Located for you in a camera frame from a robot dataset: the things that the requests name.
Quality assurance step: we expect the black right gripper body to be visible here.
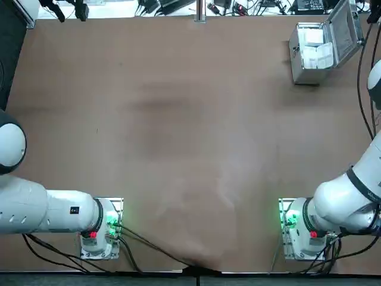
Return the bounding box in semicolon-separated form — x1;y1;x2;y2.
366;0;381;25

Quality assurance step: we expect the silver aluminium medical case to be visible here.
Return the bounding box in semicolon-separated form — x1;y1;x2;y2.
288;0;366;86

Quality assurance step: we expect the white rectangular pack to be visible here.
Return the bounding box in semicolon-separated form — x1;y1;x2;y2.
301;46;318;69

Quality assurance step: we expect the black charger brick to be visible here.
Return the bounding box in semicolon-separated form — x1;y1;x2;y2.
135;0;196;15

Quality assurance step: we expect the black elongated plug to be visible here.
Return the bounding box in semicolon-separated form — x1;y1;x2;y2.
41;0;65;23

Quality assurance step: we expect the white slatted housing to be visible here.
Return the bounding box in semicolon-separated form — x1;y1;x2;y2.
17;0;40;29

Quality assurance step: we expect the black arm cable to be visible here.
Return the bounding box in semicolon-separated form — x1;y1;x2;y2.
370;26;380;135

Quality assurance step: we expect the silver aluminium profile post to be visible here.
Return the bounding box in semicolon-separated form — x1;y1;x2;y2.
193;0;207;24

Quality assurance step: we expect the black base cable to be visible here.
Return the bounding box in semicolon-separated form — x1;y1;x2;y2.
118;225;196;266

